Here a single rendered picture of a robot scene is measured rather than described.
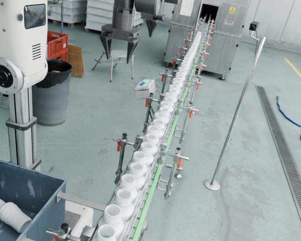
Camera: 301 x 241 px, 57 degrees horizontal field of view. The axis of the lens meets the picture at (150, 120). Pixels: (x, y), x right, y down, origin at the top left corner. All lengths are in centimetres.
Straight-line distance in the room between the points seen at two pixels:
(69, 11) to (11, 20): 701
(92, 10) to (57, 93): 494
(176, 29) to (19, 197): 484
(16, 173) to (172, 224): 141
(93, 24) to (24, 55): 661
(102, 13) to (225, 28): 339
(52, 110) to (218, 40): 358
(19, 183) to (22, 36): 56
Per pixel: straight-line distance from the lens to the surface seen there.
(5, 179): 122
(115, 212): 69
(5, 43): 121
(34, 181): 114
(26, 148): 147
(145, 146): 91
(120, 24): 83
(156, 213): 231
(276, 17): 1128
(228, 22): 559
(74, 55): 450
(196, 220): 236
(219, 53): 567
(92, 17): 777
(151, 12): 81
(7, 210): 119
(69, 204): 194
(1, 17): 119
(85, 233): 68
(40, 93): 305
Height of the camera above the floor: 165
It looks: 28 degrees down
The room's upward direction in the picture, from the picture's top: 11 degrees clockwise
